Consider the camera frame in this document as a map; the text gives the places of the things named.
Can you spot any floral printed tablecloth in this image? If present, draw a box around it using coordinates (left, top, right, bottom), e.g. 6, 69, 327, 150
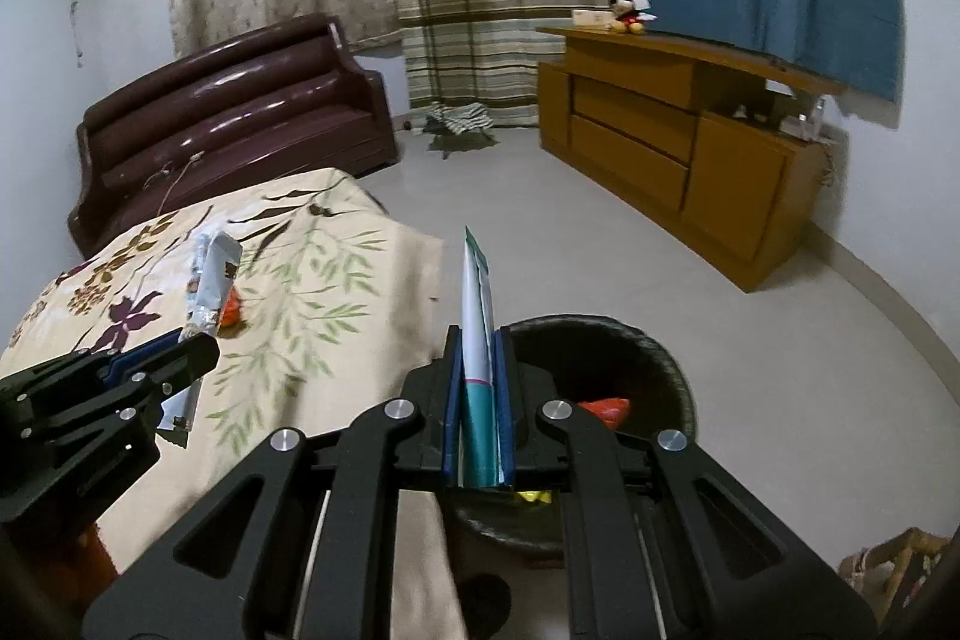
0, 167, 470, 640

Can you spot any orange plastic bag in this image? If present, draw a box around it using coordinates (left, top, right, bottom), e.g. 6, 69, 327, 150
577, 396, 632, 429

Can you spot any white cable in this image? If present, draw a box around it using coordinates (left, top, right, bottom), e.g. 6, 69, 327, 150
156, 151, 209, 214

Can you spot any teal and white box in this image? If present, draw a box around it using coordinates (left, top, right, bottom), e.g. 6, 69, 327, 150
457, 226, 502, 487

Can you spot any wooden chair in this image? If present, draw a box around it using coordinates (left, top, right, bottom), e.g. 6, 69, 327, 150
838, 526, 955, 615

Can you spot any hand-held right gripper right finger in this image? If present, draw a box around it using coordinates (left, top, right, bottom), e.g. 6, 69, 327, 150
495, 325, 878, 640

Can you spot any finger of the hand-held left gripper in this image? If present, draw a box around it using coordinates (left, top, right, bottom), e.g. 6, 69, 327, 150
105, 329, 187, 378
120, 334, 221, 431

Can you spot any long white blue printed wrapper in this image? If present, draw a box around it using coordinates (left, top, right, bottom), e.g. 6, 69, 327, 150
161, 231, 242, 450

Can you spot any dark red leather sofa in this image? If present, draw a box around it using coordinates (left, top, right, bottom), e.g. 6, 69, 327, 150
67, 14, 398, 259

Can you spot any wooden cabinet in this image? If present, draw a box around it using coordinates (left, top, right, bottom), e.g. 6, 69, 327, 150
536, 23, 848, 292

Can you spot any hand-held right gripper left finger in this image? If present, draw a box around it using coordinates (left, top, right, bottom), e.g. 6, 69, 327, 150
81, 325, 460, 640

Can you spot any mouse plush toy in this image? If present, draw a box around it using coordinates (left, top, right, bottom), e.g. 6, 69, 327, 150
606, 0, 659, 35

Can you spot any black trash bin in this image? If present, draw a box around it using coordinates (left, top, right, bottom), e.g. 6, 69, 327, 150
435, 314, 702, 570

